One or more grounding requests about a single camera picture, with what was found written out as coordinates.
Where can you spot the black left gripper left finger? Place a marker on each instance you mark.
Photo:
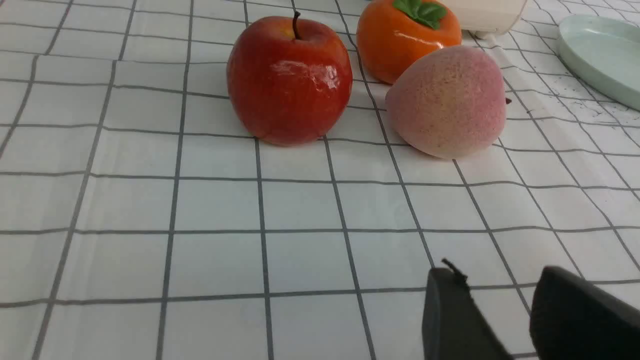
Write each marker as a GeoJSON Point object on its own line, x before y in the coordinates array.
{"type": "Point", "coordinates": [453, 327]}

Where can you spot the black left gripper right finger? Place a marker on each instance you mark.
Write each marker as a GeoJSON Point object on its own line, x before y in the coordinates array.
{"type": "Point", "coordinates": [572, 319]}

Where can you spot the pink peach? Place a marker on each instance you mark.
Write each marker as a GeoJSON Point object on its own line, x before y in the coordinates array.
{"type": "Point", "coordinates": [450, 103]}

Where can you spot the light green plate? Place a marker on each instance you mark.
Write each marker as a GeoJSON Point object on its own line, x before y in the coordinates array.
{"type": "Point", "coordinates": [604, 53]}

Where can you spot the red apple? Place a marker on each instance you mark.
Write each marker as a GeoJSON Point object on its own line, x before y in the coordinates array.
{"type": "Point", "coordinates": [289, 79]}

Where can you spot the orange persimmon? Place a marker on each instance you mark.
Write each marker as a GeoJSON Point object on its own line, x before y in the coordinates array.
{"type": "Point", "coordinates": [393, 34]}

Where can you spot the white grid tablecloth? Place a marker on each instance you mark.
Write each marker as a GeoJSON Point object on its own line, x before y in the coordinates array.
{"type": "Point", "coordinates": [141, 221]}

